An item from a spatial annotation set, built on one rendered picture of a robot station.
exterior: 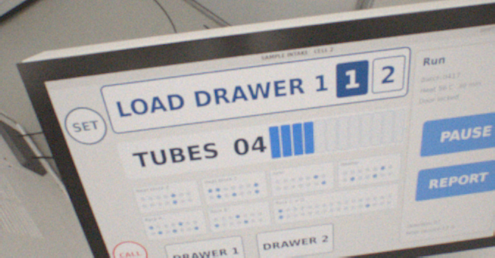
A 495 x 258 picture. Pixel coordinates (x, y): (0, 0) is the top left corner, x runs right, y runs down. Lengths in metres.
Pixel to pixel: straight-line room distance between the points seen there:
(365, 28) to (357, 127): 0.10
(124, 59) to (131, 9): 1.85
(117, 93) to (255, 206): 0.19
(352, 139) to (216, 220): 0.18
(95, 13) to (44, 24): 0.30
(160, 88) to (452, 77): 0.29
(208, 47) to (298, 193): 0.19
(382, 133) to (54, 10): 2.20
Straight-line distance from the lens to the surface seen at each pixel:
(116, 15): 2.18
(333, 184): 0.40
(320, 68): 0.33
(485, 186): 0.49
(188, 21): 2.01
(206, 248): 0.43
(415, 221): 0.47
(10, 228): 1.03
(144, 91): 0.34
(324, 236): 0.44
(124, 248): 0.45
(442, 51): 0.38
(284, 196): 0.39
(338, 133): 0.36
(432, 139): 0.41
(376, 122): 0.37
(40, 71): 0.37
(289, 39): 0.32
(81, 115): 0.37
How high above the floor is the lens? 1.44
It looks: 64 degrees down
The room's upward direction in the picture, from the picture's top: 7 degrees counter-clockwise
